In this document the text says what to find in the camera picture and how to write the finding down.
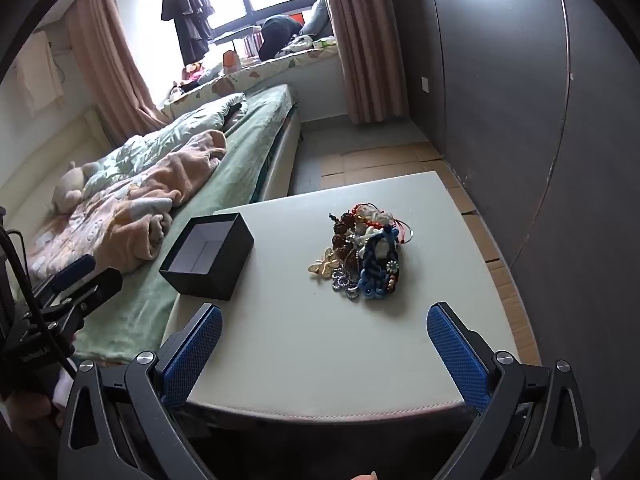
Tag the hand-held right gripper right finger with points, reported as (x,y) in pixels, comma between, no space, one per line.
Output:
(457,355)

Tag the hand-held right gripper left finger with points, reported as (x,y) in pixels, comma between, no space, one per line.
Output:
(192,360)

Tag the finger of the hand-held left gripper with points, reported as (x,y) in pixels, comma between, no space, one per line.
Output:
(102,287)
(75,266)

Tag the black box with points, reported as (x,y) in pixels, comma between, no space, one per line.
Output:
(220,280)

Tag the black clip with daisy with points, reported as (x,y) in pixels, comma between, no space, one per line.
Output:
(393,265)

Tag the silver rhinestone brooch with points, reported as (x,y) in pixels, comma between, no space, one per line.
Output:
(345,280)

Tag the white fabric flower hairband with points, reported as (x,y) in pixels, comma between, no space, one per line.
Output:
(384,218)

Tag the cream butterfly hair clip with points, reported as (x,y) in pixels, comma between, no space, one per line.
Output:
(322,265)

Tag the beige plush toy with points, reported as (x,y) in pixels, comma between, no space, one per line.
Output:
(67,185)

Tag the peach fleece blanket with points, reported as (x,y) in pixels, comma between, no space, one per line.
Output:
(165,180)

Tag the bed with green sheet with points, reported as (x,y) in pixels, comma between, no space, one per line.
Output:
(215,195)

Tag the pale green floral quilt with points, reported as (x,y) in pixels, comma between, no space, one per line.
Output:
(165,135)

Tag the pink curtain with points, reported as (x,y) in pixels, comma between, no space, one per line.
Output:
(110,60)
(360,50)

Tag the white square table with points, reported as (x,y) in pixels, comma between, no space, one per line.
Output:
(380,157)

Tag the orange box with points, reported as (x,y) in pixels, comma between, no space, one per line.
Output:
(231,61)

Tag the printed window seat cushion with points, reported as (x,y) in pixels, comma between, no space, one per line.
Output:
(260,72)

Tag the dark grey wardrobe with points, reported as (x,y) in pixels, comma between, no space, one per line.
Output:
(500,85)

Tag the hanging dark clothes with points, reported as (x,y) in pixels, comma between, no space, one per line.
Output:
(187,10)

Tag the black bag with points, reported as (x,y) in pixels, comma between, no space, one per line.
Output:
(280,32)

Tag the grey pillow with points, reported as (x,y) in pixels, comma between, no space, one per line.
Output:
(317,17)

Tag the wall socket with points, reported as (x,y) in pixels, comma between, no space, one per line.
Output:
(425,84)

